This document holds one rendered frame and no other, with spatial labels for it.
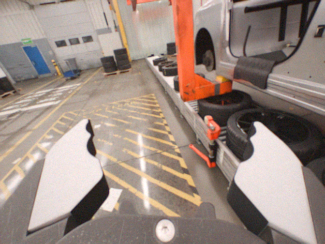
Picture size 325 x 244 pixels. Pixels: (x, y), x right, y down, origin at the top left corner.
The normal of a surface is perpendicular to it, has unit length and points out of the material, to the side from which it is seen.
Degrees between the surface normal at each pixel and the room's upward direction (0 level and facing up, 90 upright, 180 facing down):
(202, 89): 90
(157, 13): 90
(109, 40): 90
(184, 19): 90
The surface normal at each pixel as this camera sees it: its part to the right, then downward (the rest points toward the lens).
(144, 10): 0.19, 0.48
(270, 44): 0.05, -0.15
